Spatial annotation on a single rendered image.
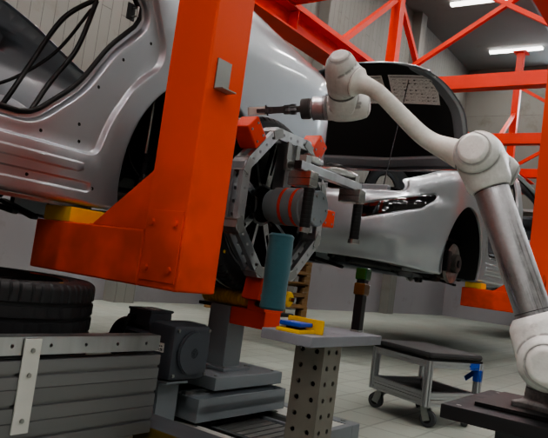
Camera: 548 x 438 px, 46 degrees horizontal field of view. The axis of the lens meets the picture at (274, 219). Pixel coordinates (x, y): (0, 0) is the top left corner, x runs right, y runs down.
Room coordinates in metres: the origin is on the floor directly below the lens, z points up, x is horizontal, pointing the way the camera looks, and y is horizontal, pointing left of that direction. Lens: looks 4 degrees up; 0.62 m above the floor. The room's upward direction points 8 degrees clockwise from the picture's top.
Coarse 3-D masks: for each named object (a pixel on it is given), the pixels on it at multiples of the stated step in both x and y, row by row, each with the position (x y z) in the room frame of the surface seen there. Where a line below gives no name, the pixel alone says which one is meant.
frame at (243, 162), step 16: (272, 128) 2.26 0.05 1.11; (272, 144) 2.23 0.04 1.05; (304, 144) 2.40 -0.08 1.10; (240, 160) 2.14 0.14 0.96; (256, 160) 2.17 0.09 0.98; (240, 176) 2.13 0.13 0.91; (240, 192) 2.12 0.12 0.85; (240, 208) 2.13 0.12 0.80; (224, 224) 2.15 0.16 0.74; (240, 224) 2.14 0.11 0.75; (240, 240) 2.16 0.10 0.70; (304, 240) 2.54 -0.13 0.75; (240, 256) 2.23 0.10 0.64; (256, 256) 2.23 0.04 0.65; (304, 256) 2.48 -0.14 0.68; (256, 272) 2.23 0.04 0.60
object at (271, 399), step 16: (192, 400) 2.12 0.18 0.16; (208, 400) 2.14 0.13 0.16; (224, 400) 2.21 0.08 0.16; (240, 400) 2.28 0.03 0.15; (256, 400) 2.36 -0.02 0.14; (272, 400) 2.44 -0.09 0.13; (176, 416) 2.16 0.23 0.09; (192, 416) 2.11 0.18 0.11; (208, 416) 2.15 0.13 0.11; (224, 416) 2.22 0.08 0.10
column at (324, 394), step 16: (304, 352) 1.91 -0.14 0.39; (320, 352) 1.88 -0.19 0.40; (336, 352) 1.95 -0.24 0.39; (304, 368) 1.90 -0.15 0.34; (320, 368) 1.87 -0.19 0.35; (336, 368) 1.93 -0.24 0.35; (304, 384) 1.90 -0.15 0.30; (320, 384) 1.87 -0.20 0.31; (336, 384) 1.94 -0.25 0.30; (304, 400) 1.89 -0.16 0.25; (320, 400) 1.88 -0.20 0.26; (288, 416) 1.92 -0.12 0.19; (304, 416) 1.89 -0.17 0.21; (320, 416) 1.93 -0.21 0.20; (288, 432) 1.92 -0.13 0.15; (304, 432) 1.89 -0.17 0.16; (320, 432) 1.90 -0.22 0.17
